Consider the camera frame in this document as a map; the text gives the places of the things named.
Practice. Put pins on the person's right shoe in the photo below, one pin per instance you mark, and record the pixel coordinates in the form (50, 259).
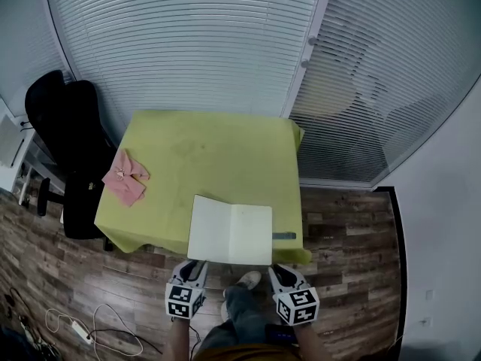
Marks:
(248, 279)

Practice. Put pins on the pink cloth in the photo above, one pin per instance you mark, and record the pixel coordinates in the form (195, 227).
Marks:
(126, 181)

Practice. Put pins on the person's grey jeans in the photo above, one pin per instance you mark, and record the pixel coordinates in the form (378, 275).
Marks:
(244, 314)

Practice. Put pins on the white blind knob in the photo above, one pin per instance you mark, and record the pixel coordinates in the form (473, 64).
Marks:
(304, 64)
(312, 40)

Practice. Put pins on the person's shoe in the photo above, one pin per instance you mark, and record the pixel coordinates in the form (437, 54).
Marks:
(248, 279)
(224, 310)

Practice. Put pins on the window blind with knobs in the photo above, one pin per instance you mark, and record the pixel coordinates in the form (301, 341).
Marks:
(376, 88)

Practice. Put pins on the wide window blind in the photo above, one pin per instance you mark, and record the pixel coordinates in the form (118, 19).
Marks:
(180, 43)

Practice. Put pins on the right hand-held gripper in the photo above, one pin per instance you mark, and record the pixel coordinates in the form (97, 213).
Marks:
(297, 307)

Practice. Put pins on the green tablecloth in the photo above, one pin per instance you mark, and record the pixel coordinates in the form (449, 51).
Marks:
(210, 156)

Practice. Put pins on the black waist device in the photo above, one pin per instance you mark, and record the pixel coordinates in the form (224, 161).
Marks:
(280, 335)

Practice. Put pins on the narrow window blind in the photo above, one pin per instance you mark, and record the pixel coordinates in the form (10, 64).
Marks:
(30, 32)

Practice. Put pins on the white desktop appliance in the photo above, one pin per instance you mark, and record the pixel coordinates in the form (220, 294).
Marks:
(9, 143)

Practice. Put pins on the person's right forearm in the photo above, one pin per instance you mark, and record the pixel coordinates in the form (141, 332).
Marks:
(310, 342)

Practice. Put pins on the black baseboard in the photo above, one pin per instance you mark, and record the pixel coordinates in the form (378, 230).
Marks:
(400, 258)

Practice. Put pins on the person's left shoe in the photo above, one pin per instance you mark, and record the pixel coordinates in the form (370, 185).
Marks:
(224, 310)

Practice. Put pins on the white wall socket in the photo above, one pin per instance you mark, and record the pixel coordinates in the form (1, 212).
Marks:
(425, 322)
(429, 295)

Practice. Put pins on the dark blue notebook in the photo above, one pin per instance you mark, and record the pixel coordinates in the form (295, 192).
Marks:
(229, 231)

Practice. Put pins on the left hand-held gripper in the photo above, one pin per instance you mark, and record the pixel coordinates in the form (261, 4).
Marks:
(180, 301)

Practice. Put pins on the white desk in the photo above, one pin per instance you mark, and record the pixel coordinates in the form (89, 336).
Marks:
(22, 175)

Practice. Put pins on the black office chair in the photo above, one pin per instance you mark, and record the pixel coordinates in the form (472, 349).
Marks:
(71, 134)

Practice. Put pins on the person's left forearm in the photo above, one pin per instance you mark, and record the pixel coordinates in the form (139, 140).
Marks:
(182, 340)

